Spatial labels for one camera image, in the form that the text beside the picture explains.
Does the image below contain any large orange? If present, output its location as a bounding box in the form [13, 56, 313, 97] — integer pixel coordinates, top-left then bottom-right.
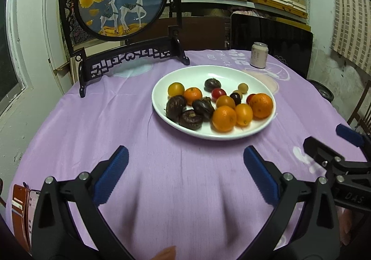
[211, 105, 237, 132]
[250, 93, 274, 119]

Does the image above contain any black wheel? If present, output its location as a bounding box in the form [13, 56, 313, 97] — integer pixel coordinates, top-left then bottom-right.
[309, 80, 335, 102]

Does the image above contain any brown cardboard board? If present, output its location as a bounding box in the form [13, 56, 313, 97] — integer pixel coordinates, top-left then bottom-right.
[158, 16, 232, 51]

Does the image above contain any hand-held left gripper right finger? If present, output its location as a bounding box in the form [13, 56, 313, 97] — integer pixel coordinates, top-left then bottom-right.
[243, 146, 341, 260]

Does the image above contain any yellow orange tomato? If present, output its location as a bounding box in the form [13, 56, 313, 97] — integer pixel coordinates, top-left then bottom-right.
[167, 82, 185, 98]
[215, 95, 236, 110]
[234, 104, 253, 127]

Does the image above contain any person's right hand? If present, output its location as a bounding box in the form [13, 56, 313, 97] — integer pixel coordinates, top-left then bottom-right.
[336, 208, 355, 246]

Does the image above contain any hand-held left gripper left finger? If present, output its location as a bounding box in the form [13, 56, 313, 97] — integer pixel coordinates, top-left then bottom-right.
[30, 146, 137, 260]

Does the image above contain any wooden chair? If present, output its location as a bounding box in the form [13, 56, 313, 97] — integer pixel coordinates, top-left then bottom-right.
[346, 80, 371, 133]

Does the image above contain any purple printed tablecloth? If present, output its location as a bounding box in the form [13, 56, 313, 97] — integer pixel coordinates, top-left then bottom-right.
[6, 49, 368, 260]

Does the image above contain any pink cloth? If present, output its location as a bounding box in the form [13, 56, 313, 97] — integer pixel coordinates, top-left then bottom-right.
[229, 7, 261, 17]

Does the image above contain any white beverage can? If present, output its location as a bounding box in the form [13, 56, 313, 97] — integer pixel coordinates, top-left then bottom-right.
[250, 42, 269, 69]

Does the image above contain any checked curtain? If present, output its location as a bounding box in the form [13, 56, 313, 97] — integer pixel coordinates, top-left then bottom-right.
[330, 0, 371, 71]

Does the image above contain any white oval plate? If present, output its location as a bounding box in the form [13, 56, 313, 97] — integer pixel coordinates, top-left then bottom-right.
[152, 65, 278, 141]

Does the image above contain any person's left hand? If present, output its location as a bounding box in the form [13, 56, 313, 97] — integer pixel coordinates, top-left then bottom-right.
[154, 245, 177, 260]

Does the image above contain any small orange tangerine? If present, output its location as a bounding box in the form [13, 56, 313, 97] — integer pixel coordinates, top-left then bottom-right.
[184, 87, 203, 105]

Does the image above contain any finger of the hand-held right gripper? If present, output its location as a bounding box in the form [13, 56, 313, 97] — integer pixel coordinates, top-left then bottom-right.
[336, 124, 371, 159]
[303, 136, 371, 180]

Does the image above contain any light pink card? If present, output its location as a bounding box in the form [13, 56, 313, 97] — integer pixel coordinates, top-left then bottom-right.
[27, 189, 41, 246]

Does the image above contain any dark brown water chestnut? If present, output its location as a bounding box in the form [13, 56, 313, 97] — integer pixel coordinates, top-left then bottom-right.
[179, 109, 203, 131]
[204, 78, 222, 92]
[165, 95, 187, 122]
[192, 97, 215, 121]

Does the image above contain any brown leather wallet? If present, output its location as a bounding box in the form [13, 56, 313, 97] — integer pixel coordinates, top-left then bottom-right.
[12, 183, 32, 253]

